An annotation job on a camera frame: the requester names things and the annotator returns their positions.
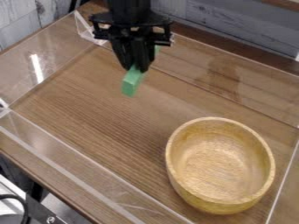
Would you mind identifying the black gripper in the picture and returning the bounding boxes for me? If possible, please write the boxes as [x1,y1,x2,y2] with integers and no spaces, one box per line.
[88,0,172,73]

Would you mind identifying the green rectangular block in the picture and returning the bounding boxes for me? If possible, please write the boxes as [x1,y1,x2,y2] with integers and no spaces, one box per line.
[120,45,163,98]

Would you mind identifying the brown wooden bowl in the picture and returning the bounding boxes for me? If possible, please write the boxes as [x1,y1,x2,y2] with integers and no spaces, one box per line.
[164,116,276,215]

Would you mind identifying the clear acrylic corner bracket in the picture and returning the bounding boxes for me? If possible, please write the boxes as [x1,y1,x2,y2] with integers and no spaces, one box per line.
[73,10,107,46]

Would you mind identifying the clear acrylic tray wall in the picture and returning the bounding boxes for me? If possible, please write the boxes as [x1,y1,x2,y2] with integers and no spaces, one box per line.
[0,105,192,224]

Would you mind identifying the black cable bottom left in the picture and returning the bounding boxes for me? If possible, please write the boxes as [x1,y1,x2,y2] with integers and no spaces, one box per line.
[0,193,32,224]

